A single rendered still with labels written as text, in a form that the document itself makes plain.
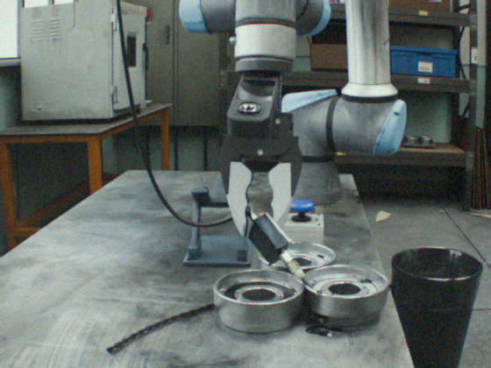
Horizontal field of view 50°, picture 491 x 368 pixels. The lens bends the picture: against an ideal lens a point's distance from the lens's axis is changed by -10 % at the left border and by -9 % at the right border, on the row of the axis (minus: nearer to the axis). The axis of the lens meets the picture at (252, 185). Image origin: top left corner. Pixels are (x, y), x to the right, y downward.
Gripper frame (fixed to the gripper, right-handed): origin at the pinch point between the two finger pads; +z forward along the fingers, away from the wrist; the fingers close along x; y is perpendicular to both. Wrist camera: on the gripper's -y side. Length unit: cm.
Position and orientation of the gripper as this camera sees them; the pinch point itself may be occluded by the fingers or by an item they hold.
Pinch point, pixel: (259, 227)
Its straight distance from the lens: 69.5
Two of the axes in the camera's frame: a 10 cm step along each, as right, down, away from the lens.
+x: -9.9, -0.3, 1.1
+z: -0.2, 10.0, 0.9
